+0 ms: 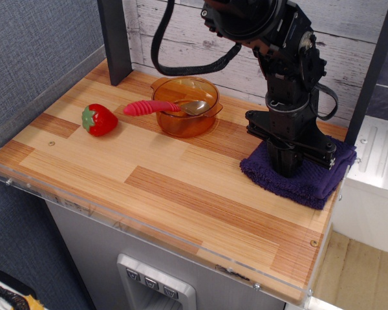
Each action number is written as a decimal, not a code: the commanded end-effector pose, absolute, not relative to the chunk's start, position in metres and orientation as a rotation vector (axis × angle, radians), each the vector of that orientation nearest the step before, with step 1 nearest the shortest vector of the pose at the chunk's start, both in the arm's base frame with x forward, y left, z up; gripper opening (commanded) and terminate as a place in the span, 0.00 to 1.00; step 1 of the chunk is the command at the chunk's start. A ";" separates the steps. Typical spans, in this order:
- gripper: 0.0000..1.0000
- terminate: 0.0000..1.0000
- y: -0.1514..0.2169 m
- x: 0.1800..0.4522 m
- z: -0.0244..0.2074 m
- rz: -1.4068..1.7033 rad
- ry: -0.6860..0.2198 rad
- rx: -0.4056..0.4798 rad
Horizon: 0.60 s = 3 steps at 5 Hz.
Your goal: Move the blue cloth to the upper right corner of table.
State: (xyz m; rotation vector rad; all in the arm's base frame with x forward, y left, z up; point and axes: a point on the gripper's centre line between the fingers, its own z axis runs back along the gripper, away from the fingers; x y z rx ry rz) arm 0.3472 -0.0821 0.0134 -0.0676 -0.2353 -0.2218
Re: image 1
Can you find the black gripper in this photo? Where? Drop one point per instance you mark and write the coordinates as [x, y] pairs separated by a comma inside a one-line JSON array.
[[292, 136]]

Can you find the purple towel cloth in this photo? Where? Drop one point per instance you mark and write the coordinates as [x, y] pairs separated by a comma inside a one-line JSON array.
[[311, 185]]

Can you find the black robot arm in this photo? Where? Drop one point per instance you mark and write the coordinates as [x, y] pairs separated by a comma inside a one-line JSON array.
[[282, 39]]

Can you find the white toy sink unit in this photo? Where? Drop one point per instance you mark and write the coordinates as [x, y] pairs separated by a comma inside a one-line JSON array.
[[361, 212]]

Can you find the orange transparent pot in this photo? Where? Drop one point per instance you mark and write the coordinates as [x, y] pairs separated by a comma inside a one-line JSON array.
[[180, 90]]

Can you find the clear acrylic front guard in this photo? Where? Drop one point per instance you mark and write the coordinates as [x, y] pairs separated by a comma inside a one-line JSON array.
[[216, 215]]

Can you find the clear acrylic guard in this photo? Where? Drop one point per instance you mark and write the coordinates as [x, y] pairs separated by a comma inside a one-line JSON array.
[[216, 215], [21, 117]]

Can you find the silver dispenser panel with buttons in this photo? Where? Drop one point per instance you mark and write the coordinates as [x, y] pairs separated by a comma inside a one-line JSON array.
[[150, 288]]

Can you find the red toy strawberry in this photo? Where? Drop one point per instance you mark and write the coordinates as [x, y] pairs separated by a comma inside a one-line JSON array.
[[98, 120]]

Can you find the grey toy fridge cabinet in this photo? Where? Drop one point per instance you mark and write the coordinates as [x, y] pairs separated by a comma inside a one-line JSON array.
[[95, 244]]

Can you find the clear acrylic left guard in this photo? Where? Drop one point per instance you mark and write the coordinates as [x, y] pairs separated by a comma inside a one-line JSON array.
[[21, 117]]

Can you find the yellow object at corner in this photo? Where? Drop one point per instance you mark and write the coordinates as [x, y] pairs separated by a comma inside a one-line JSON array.
[[30, 303]]

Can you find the spoon with pink handle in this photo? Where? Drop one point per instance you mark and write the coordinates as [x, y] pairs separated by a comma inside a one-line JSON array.
[[143, 107]]

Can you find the dark grey right post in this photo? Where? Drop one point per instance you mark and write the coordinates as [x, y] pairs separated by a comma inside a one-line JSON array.
[[374, 70]]

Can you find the dark grey vertical post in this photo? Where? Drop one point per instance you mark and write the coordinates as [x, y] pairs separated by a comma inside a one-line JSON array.
[[115, 39]]

